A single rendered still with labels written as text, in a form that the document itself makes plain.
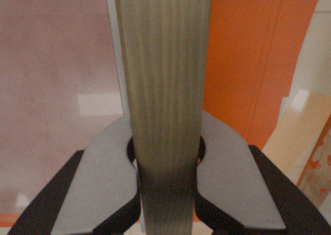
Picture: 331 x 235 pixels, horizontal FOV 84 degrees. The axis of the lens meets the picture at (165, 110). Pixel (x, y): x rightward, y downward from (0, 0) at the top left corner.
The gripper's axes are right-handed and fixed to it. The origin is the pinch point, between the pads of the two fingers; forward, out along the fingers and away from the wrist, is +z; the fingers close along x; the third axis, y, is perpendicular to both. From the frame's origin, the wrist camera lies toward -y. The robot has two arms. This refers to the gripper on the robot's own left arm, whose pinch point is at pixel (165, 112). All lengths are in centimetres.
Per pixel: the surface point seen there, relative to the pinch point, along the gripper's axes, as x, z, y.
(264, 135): 10.6, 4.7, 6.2
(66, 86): -9.0, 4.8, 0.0
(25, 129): -14.5, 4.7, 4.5
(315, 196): 16.6, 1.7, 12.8
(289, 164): 14.7, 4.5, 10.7
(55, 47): -8.9, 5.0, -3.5
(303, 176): 16.6, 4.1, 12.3
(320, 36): 12.8, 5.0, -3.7
